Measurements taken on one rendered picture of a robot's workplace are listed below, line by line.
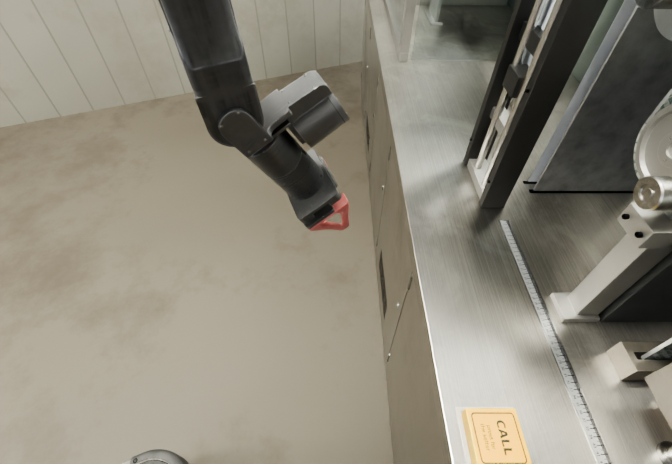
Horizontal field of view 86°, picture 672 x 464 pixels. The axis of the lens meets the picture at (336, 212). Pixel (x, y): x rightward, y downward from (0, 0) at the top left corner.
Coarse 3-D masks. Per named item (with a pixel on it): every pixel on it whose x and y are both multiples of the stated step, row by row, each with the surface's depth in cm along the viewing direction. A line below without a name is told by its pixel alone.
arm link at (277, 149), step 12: (288, 120) 40; (276, 132) 40; (288, 132) 43; (276, 144) 41; (288, 144) 42; (252, 156) 41; (264, 156) 41; (276, 156) 42; (288, 156) 43; (300, 156) 44; (264, 168) 43; (276, 168) 43; (288, 168) 43
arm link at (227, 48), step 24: (168, 0) 28; (192, 0) 28; (216, 0) 29; (168, 24) 30; (192, 24) 29; (216, 24) 30; (192, 48) 30; (216, 48) 31; (240, 48) 32; (192, 72) 31; (216, 72) 32; (240, 72) 33; (216, 96) 34; (240, 96) 34; (216, 120) 35
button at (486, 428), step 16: (464, 416) 49; (480, 416) 48; (496, 416) 48; (512, 416) 48; (480, 432) 47; (496, 432) 47; (512, 432) 47; (480, 448) 46; (496, 448) 46; (512, 448) 46
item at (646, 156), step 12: (660, 120) 49; (648, 132) 51; (660, 132) 50; (648, 144) 51; (660, 144) 49; (636, 156) 53; (648, 156) 51; (660, 156) 49; (648, 168) 51; (660, 168) 50
